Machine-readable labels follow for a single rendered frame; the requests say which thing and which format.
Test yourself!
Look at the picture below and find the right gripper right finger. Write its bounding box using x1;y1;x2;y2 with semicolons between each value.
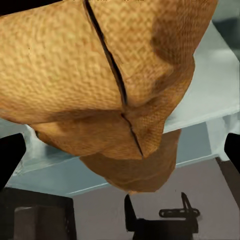
224;132;240;173

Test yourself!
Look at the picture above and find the microwave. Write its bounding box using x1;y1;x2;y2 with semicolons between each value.
0;0;240;175

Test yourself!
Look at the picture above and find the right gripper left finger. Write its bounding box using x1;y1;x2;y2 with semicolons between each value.
0;133;26;193

